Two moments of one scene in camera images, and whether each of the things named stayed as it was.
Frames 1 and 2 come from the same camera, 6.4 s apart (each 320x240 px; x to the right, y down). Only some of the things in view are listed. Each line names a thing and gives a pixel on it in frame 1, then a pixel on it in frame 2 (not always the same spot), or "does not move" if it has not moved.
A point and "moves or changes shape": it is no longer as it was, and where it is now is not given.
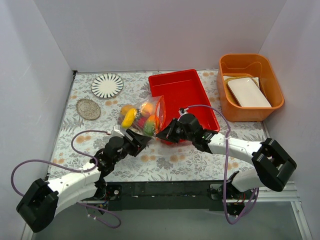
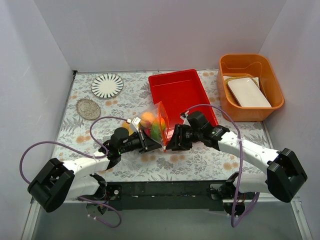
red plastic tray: x=183 y=89 does not move
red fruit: x=141 y=121 -> x=147 y=131
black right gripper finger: x=167 y=133 -> x=174 y=141
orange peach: x=148 y=108 -> x=147 y=119
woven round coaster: x=87 y=109 does not move
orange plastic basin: x=249 y=89 does not move
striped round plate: x=107 y=85 does not move
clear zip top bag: x=148 y=116 moves or changes shape
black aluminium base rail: x=218 y=195 does not move
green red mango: x=150 y=125 -> x=158 y=128
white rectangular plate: x=248 y=93 does not move
